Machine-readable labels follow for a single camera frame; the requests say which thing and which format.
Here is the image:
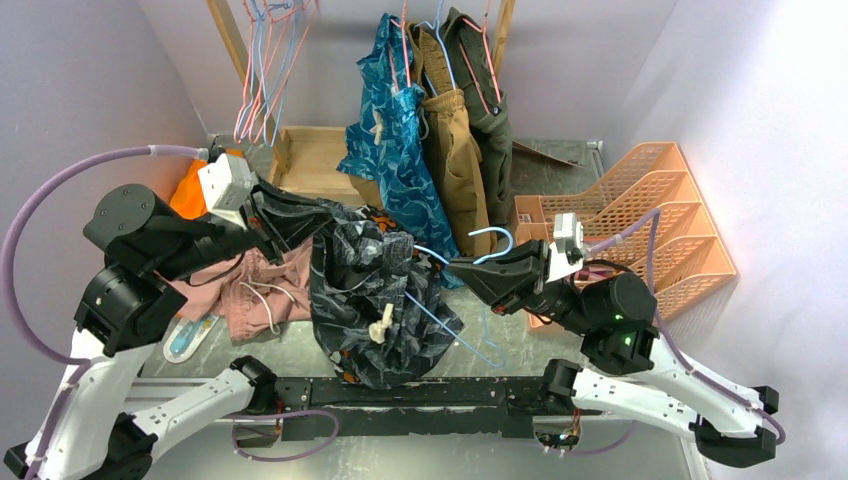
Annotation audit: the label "orange garment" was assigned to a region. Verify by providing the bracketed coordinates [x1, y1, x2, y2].
[169, 149, 245, 220]

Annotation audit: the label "pink drawstring shorts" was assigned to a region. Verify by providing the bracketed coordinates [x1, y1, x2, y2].
[171, 239, 313, 343]

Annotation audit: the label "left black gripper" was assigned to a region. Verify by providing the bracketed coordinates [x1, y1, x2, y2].
[156, 169, 345, 279]

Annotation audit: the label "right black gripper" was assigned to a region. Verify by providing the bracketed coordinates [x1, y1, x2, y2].
[445, 237, 597, 336]

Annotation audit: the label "peach plastic file organizer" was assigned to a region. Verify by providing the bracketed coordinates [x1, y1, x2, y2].
[513, 141, 737, 329]

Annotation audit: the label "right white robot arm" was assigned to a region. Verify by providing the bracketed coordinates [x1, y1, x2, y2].
[446, 240, 780, 468]

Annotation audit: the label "wooden clothes rack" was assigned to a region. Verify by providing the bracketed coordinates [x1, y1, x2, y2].
[205, 0, 518, 207]

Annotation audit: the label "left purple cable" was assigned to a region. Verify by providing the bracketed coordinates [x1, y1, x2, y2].
[1, 144, 210, 480]

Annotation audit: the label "pink item in organizer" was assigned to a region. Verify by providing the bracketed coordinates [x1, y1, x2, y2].
[574, 264, 622, 283]

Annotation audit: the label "brown hanging shorts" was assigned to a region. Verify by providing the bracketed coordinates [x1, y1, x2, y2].
[407, 26, 494, 256]

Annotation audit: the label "dark green hanging shorts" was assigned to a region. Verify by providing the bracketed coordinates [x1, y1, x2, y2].
[439, 8, 513, 226]

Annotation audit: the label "blue leaf print shorts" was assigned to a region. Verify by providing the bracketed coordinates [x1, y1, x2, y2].
[337, 13, 459, 267]

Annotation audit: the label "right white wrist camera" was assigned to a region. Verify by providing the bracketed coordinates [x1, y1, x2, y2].
[547, 213, 584, 283]

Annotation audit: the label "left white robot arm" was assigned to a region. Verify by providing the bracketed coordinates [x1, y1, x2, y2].
[4, 181, 332, 479]

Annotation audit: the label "empty wire hangers bunch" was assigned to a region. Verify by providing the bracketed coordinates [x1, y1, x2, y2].
[233, 0, 320, 147]

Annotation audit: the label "dark leaf print shorts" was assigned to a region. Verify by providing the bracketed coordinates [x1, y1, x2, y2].
[309, 200, 464, 390]

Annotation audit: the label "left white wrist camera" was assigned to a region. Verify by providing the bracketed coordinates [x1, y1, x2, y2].
[198, 153, 257, 230]

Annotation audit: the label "orange camouflage shorts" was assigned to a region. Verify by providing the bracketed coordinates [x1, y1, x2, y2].
[361, 205, 400, 233]

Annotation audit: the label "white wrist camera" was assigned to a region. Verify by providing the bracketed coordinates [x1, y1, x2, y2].
[547, 213, 584, 283]
[198, 153, 257, 230]

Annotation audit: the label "light blue wire hanger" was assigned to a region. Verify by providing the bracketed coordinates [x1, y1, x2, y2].
[404, 227, 515, 369]

